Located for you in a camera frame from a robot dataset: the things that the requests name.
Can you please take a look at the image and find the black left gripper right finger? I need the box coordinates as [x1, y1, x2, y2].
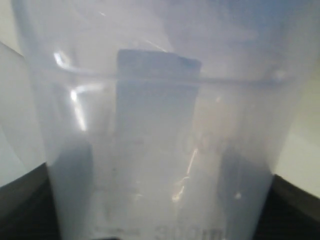
[253, 175, 320, 240]

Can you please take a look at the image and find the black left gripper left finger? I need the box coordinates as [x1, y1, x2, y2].
[0, 163, 61, 240]

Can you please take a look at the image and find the clear plastic tall container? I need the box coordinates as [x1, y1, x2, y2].
[11, 0, 320, 240]

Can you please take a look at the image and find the white rectangular tray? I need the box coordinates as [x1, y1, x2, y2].
[0, 44, 45, 186]

